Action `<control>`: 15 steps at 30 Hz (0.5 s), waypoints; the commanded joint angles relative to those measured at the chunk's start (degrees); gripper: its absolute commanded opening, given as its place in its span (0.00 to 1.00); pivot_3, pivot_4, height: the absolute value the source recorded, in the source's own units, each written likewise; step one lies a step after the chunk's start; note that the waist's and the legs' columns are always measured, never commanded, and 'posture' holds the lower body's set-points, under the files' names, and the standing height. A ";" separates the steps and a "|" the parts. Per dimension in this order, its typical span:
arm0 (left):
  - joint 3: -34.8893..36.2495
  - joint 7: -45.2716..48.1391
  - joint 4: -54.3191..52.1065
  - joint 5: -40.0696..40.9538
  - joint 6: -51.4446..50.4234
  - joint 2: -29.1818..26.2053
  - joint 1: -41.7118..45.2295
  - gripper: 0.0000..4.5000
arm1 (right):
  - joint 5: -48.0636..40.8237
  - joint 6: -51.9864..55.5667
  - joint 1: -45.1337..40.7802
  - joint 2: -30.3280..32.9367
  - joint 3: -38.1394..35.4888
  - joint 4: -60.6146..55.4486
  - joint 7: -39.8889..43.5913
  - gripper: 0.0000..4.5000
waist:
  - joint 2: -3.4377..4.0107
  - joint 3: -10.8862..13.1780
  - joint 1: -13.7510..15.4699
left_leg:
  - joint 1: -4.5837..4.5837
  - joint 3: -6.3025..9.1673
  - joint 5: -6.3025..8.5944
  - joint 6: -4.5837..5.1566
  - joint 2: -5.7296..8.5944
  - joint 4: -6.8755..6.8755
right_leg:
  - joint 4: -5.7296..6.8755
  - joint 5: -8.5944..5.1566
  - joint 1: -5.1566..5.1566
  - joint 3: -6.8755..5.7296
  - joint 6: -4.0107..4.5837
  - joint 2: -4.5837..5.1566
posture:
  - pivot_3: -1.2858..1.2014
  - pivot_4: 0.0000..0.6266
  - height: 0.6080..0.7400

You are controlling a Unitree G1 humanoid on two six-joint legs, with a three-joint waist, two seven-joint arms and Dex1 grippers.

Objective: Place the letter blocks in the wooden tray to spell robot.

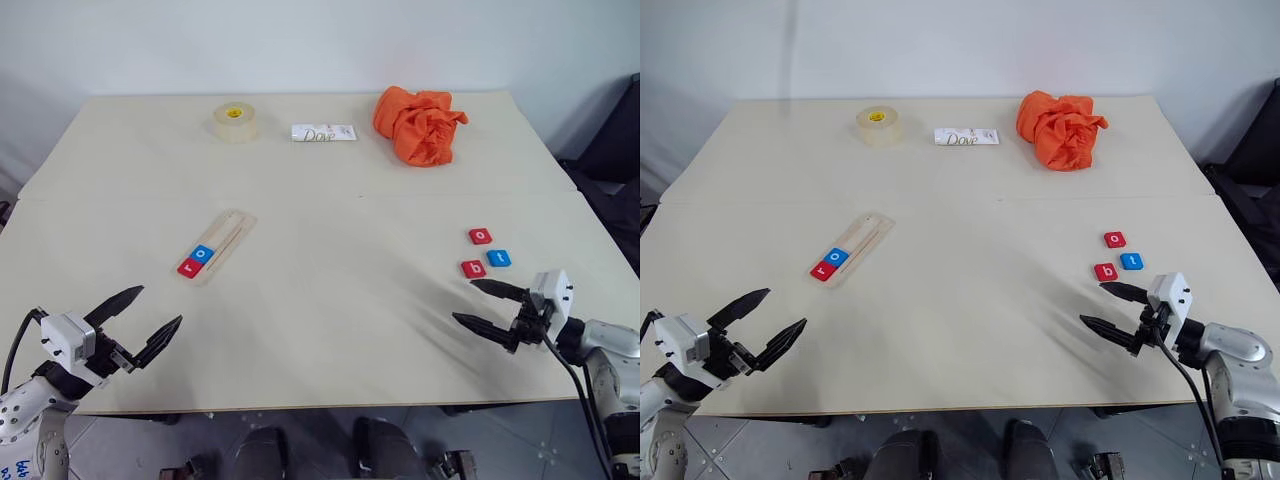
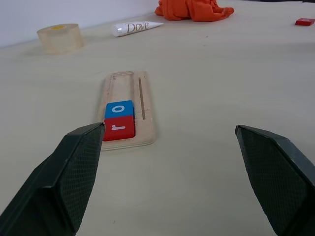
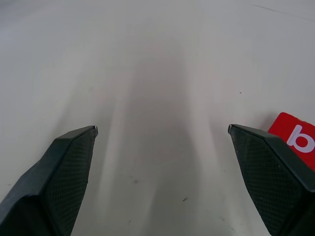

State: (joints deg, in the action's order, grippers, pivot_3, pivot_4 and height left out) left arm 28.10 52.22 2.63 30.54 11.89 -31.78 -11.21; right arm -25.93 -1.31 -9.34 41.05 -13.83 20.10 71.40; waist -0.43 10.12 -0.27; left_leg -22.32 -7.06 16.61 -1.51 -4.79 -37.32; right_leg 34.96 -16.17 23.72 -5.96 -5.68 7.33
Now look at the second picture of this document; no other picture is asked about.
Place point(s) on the red letter b block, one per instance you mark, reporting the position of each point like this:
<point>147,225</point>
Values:
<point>304,22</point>

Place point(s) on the red letter r block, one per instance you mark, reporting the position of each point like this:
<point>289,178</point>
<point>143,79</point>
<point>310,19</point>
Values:
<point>128,132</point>

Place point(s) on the blue letter o block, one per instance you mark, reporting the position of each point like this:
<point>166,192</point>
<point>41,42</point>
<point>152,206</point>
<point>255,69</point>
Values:
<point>109,113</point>

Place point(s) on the crumpled orange cloth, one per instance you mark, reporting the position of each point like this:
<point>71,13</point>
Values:
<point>192,9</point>

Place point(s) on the wooden letter block tray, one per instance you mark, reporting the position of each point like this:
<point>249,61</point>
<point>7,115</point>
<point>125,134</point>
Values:
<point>123,86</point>

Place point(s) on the clear tape roll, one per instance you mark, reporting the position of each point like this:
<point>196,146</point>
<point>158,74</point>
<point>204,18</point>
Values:
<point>61,39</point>

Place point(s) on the white Dove soap box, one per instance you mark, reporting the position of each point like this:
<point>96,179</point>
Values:
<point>133,28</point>

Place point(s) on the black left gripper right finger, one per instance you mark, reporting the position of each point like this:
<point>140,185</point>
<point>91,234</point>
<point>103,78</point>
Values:
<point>278,182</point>

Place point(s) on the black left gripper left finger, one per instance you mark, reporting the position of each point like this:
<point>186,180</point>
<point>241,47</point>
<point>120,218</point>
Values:
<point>56,182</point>

